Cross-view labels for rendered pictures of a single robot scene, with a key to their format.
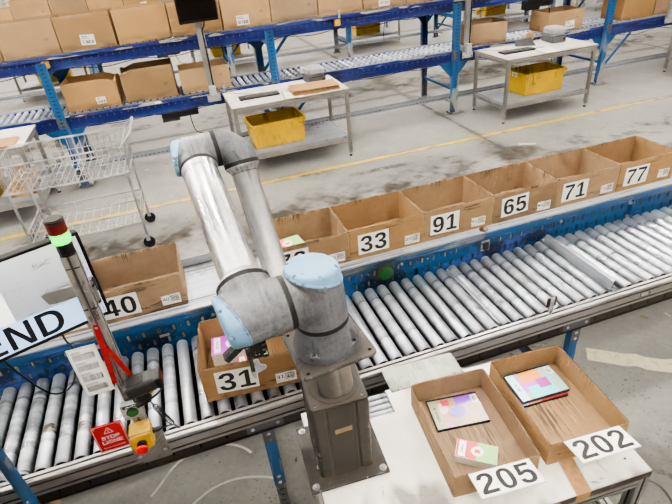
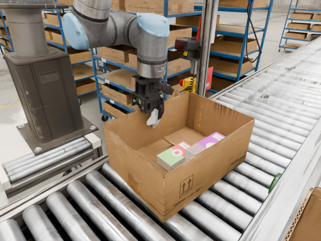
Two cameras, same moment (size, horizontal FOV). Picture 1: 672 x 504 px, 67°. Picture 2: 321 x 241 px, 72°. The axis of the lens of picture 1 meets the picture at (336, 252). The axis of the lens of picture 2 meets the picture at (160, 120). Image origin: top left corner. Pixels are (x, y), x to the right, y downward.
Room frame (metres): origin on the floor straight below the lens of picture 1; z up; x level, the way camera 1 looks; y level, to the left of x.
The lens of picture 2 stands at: (2.03, 0.03, 1.27)
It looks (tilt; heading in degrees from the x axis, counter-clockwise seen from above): 31 degrees down; 149
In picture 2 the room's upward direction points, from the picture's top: straight up
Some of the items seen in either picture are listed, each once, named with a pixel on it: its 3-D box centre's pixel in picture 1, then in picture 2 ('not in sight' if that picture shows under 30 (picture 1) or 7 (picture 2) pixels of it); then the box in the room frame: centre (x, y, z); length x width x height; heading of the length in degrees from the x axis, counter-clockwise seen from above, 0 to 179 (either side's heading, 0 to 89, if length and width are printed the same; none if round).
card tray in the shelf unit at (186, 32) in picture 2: not in sight; (158, 33); (0.50, 0.92, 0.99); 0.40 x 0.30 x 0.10; 12
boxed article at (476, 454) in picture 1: (476, 454); not in sight; (1.02, -0.39, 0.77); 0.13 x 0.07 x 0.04; 68
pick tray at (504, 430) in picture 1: (469, 427); not in sight; (1.10, -0.39, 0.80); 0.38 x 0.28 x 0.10; 10
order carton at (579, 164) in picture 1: (569, 176); not in sight; (2.56, -1.35, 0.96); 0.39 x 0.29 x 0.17; 105
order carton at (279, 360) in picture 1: (251, 350); (179, 142); (1.55, 0.38, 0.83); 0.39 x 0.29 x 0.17; 99
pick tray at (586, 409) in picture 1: (552, 399); not in sight; (1.18, -0.70, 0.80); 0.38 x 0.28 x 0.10; 11
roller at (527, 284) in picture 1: (523, 281); not in sight; (1.96, -0.89, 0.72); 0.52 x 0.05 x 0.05; 16
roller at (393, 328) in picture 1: (388, 321); not in sight; (1.77, -0.21, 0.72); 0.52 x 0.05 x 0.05; 16
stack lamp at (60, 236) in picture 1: (58, 231); not in sight; (1.23, 0.74, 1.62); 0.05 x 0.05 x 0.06
